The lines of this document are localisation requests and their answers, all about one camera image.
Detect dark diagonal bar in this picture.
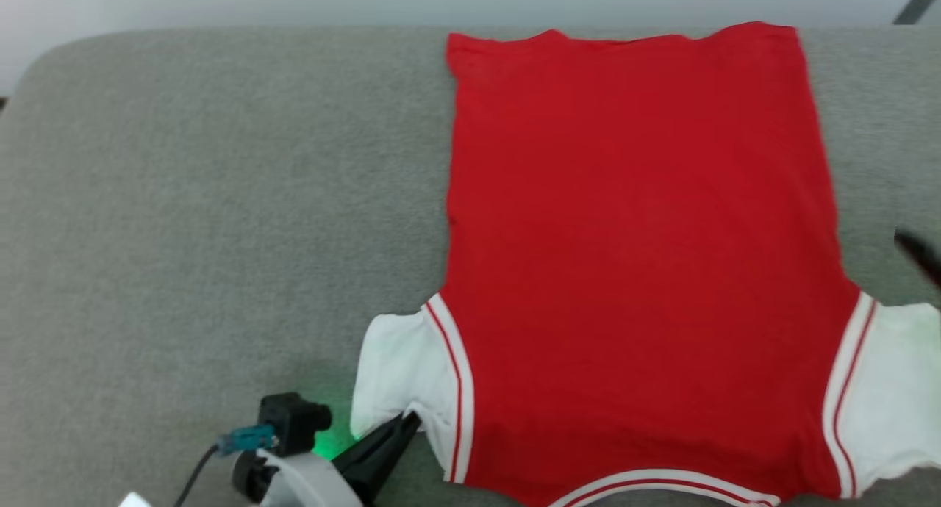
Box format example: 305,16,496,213
893,0,941,25

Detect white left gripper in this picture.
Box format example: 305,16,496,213
232,411,423,507

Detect red and white jersey shirt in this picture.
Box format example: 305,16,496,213
350,21,941,507

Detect teal left camera connector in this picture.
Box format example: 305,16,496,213
217,424,279,456

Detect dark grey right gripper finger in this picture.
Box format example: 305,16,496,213
893,228,941,287

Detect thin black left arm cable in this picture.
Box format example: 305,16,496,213
173,445,221,507

